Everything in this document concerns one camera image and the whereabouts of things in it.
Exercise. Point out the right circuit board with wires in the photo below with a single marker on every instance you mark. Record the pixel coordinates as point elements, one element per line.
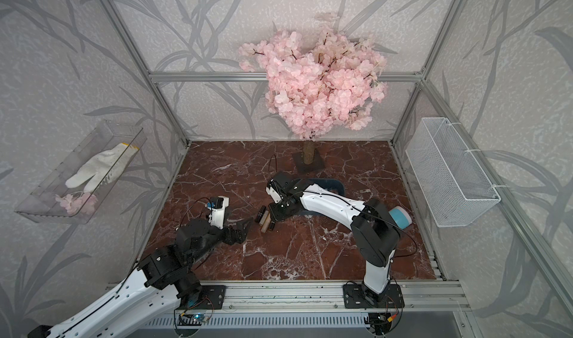
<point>379,324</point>

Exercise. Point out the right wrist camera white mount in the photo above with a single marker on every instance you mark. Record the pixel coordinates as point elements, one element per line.
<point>276,197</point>

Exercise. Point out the clear acrylic wall shelf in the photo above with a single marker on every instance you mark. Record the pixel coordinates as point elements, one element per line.
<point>73,192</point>

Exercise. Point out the white wire mesh basket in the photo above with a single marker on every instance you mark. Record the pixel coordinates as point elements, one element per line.
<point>455,186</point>

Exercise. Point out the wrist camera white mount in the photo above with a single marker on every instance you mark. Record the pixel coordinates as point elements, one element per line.
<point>217,206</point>
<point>276,197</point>

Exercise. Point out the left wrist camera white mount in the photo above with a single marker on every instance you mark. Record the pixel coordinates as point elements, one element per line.
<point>217,206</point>

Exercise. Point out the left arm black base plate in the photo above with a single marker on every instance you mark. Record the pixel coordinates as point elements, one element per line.
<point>209,297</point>

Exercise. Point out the pink flower sprig on shelf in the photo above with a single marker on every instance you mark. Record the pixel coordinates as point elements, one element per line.
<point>78,203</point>

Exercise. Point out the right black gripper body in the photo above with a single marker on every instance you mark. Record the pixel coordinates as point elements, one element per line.
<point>279,211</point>

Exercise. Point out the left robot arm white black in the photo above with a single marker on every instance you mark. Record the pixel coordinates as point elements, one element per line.
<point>162,281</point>

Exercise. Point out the pink cherry blossom tree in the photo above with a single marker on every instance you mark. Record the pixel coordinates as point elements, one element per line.
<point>335,83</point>

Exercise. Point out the teal plastic storage box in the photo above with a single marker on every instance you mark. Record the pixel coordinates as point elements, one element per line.
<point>329,188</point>

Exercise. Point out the beige gold lipstick tube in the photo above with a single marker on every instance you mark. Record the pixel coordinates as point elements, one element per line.
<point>264,217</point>

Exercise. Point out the black lipstick tube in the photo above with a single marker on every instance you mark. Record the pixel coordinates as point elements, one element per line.
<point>260,215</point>

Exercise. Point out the left green circuit board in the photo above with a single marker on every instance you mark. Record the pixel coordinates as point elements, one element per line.
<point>193,319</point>

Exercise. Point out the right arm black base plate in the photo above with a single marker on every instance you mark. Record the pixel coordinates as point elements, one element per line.
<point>358,296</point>

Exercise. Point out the pink teal toy object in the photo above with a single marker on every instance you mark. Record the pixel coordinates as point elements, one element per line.
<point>401,217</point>

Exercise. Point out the white work glove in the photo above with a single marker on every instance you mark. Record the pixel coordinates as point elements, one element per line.
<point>103,168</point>

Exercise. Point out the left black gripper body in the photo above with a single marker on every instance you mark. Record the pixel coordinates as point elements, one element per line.
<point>213,237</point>

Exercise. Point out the aluminium front rail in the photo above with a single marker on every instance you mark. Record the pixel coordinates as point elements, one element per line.
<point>289,297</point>

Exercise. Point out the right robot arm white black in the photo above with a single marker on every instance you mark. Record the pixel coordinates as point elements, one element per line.
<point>375,232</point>

